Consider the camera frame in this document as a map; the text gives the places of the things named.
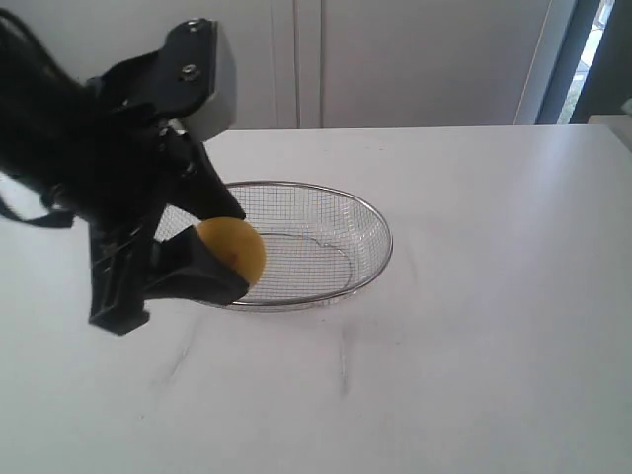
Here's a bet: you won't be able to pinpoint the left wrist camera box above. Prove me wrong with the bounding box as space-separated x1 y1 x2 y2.
157 18 237 141

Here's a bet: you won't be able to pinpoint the yellow lemon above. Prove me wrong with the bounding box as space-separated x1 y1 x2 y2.
195 217 267 287

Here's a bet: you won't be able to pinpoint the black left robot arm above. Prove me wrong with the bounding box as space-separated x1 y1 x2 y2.
1 11 249 335

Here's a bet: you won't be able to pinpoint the window with dark frame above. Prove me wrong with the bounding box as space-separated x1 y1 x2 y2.
535 0 631 124

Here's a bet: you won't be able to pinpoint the white cabinet doors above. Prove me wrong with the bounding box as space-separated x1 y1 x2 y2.
5 0 574 128

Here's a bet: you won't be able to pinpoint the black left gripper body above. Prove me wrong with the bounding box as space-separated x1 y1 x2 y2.
43 53 198 336

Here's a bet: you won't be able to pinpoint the oval wire mesh basket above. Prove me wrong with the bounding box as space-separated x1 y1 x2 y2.
155 181 393 311

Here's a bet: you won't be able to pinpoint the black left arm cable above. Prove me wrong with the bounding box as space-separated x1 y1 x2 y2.
0 172 75 231

